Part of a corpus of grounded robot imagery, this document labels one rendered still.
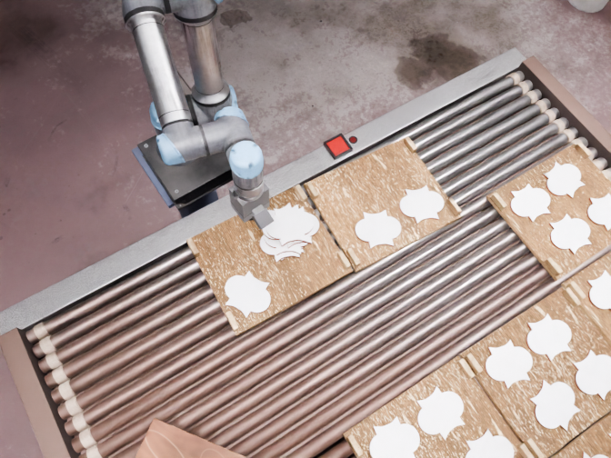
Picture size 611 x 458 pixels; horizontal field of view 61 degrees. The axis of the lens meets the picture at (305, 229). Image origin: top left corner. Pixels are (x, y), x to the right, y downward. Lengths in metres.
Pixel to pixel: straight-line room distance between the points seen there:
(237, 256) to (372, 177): 0.53
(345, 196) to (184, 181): 0.54
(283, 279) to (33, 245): 1.64
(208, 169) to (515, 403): 1.19
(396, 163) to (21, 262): 1.93
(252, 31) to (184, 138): 2.26
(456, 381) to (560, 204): 0.72
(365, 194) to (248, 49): 1.81
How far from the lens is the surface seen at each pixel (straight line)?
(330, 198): 1.72
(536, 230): 1.87
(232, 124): 1.26
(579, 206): 1.98
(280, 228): 1.60
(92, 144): 3.11
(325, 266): 1.63
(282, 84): 3.18
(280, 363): 1.57
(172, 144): 1.24
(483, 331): 1.70
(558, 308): 1.80
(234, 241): 1.66
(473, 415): 1.63
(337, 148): 1.83
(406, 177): 1.80
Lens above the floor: 2.47
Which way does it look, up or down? 67 degrees down
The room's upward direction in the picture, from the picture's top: 6 degrees clockwise
